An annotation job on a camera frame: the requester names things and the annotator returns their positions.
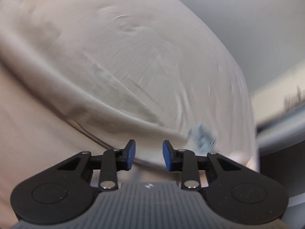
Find beige linen trousers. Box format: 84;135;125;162
0;0;261;189

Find grey bed sheet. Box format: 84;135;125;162
180;0;304;92

